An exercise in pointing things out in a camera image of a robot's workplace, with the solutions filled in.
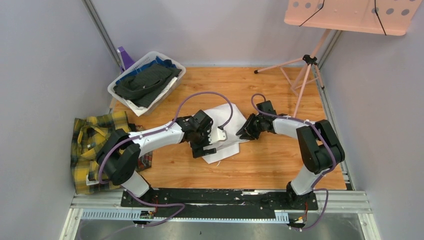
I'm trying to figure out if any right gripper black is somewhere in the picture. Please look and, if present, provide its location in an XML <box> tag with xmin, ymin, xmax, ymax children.
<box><xmin>236</xmin><ymin>113</ymin><xmax>265</xmax><ymax>141</ymax></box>

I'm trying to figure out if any white long sleeve shirt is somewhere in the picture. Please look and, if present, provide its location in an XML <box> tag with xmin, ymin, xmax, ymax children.
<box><xmin>202</xmin><ymin>103</ymin><xmax>249</xmax><ymax>164</ymax></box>

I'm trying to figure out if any white plastic laundry basket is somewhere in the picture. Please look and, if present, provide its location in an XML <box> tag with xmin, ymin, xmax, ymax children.
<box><xmin>107</xmin><ymin>51</ymin><xmax>187</xmax><ymax>117</ymax></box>

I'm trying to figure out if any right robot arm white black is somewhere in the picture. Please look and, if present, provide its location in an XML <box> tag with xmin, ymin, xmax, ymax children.
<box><xmin>236</xmin><ymin>100</ymin><xmax>346</xmax><ymax>209</ymax></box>

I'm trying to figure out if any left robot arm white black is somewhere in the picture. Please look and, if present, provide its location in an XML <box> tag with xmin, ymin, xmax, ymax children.
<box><xmin>96</xmin><ymin>110</ymin><xmax>217</xmax><ymax>207</ymax></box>

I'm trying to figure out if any red blue plaid shirt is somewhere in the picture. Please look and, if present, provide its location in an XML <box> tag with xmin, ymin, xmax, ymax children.
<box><xmin>137</xmin><ymin>124</ymin><xmax>154</xmax><ymax>172</ymax></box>

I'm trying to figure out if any dark striped shirt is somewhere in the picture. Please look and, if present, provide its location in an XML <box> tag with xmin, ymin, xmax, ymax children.
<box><xmin>113</xmin><ymin>63</ymin><xmax>182</xmax><ymax>108</ymax></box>

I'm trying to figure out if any blue shirt in basket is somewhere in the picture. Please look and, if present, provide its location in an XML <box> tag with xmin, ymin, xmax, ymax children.
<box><xmin>115</xmin><ymin>56</ymin><xmax>177</xmax><ymax>85</ymax></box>

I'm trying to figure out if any purple wedge object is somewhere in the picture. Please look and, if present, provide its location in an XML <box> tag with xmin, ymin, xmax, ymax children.
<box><xmin>116</xmin><ymin>46</ymin><xmax>135</xmax><ymax>73</ymax></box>

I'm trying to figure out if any yellow plaid shirt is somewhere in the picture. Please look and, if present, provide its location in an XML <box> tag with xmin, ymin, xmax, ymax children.
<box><xmin>70</xmin><ymin>111</ymin><xmax>131</xmax><ymax>195</ymax></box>

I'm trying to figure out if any pink music stand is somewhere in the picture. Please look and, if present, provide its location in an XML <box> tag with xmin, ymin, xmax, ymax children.
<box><xmin>275</xmin><ymin>0</ymin><xmax>422</xmax><ymax>116</ymax></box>

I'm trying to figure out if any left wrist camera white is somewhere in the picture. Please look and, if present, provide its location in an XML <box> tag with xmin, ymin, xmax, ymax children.
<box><xmin>208</xmin><ymin>127</ymin><xmax>228</xmax><ymax>145</ymax></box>

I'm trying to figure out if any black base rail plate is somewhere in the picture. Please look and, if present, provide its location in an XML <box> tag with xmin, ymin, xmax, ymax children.
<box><xmin>140</xmin><ymin>188</ymin><xmax>318</xmax><ymax>219</ymax></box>

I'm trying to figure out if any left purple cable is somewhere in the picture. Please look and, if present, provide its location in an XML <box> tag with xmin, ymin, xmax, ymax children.
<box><xmin>97</xmin><ymin>91</ymin><xmax>234</xmax><ymax>229</ymax></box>

